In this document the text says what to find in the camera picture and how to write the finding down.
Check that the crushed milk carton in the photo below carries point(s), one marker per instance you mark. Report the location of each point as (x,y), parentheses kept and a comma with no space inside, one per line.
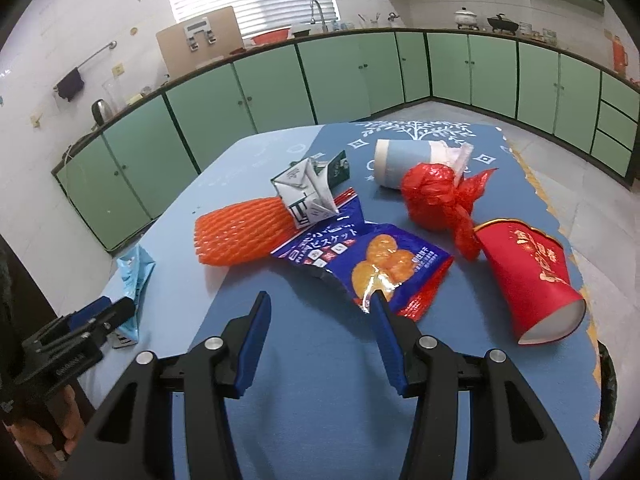
(305,188)

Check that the blue table mat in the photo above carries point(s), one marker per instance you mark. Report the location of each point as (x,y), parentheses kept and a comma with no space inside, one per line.
(344,394)

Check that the green lower cabinets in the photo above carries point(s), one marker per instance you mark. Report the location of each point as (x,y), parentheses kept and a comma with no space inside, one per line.
(124,175)

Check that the orange foam net sleeve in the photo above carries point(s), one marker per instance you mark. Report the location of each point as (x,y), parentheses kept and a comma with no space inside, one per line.
(242,232)

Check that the black wok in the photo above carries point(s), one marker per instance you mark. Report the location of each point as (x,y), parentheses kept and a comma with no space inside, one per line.
(499,23)

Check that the cardboard box with scale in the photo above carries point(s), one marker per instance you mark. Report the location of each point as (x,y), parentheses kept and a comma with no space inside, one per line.
(197,42)

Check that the white pot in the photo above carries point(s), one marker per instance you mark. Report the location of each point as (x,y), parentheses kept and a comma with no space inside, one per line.
(466,19)

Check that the red plastic bag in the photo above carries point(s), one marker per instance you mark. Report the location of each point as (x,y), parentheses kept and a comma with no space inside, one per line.
(437,201)

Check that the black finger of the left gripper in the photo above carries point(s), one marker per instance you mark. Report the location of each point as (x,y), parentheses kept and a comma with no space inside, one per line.
(104,324)

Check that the blue paper cup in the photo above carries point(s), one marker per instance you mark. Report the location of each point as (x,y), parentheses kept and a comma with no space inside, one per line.
(394,158)

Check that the orange thermos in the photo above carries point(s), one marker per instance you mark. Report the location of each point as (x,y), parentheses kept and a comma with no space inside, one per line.
(620,57)

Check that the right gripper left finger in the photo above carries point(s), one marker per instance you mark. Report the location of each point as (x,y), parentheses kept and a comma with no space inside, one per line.
(158,401)

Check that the electric kettle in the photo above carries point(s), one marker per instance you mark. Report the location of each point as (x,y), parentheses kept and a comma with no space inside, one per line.
(101,112)

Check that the kitchen faucet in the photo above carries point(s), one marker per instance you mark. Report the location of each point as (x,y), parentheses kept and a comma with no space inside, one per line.
(317,16)

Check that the black trash bin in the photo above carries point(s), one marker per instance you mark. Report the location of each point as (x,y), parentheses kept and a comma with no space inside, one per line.
(608,390)

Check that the red paper cup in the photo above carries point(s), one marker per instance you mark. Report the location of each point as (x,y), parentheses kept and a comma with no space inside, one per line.
(531,271)

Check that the red basin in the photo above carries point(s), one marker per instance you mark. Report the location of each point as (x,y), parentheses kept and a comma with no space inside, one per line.
(271,37)

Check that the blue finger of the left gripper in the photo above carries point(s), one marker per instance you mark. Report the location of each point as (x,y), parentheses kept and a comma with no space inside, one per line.
(84,315)

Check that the person's left hand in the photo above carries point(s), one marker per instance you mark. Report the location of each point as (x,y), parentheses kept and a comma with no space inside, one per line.
(32,439)

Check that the torn blue biscuit bag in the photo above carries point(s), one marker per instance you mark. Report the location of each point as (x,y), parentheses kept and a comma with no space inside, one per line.
(362,257)

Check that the light blue wrapper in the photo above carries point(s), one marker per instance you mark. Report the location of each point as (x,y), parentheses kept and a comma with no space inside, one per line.
(133,271)

